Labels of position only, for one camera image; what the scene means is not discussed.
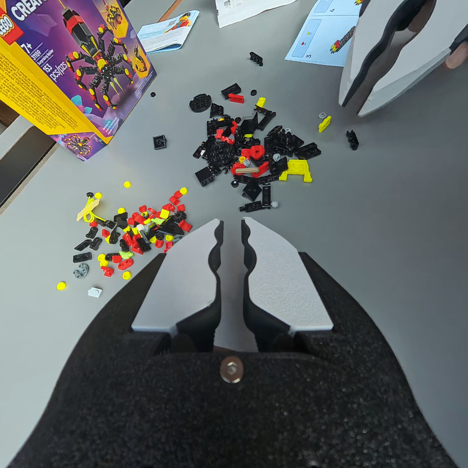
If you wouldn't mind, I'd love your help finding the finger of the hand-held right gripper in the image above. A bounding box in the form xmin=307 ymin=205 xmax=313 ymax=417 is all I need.
xmin=358 ymin=0 xmax=468 ymax=117
xmin=338 ymin=0 xmax=401 ymax=107

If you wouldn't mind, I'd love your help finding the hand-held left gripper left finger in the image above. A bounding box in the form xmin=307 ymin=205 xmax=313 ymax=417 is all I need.
xmin=131 ymin=219 xmax=224 ymax=335

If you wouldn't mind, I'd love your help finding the purple yellow toy brick box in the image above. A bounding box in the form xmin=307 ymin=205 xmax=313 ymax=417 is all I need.
xmin=0 ymin=0 xmax=158 ymax=161

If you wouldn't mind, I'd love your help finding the pile of small red yellow bricks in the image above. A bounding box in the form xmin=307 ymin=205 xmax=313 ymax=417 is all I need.
xmin=72 ymin=187 xmax=193 ymax=280

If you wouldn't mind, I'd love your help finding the light blue instruction booklet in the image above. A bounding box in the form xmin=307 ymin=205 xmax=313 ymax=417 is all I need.
xmin=284 ymin=0 xmax=366 ymax=68

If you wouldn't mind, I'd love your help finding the grey desk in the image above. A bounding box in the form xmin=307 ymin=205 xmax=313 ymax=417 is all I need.
xmin=0 ymin=0 xmax=468 ymax=468

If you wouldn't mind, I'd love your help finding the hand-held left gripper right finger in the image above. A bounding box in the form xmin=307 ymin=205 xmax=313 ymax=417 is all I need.
xmin=241 ymin=217 xmax=334 ymax=337

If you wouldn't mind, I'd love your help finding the neon yellow tendril brick piece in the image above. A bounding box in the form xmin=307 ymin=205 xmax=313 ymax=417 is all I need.
xmin=76 ymin=191 xmax=104 ymax=224

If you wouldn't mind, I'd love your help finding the person's right hand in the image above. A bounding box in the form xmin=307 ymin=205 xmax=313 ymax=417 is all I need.
xmin=445 ymin=38 xmax=468 ymax=70

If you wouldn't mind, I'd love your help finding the printed white paper bag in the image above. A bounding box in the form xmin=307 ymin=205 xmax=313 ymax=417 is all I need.
xmin=215 ymin=0 xmax=298 ymax=29

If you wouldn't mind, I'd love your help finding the small blue folded leaflet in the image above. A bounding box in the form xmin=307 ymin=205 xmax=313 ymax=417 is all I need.
xmin=137 ymin=10 xmax=200 ymax=55

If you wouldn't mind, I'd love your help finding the black desk cable cover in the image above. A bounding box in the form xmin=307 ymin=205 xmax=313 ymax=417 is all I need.
xmin=0 ymin=126 xmax=58 ymax=207

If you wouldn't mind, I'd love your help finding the pile of mostly black bricks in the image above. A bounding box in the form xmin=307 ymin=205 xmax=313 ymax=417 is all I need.
xmin=189 ymin=83 xmax=322 ymax=213

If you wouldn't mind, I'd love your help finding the black round plate brick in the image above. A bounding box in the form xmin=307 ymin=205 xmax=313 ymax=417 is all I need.
xmin=189 ymin=94 xmax=213 ymax=113

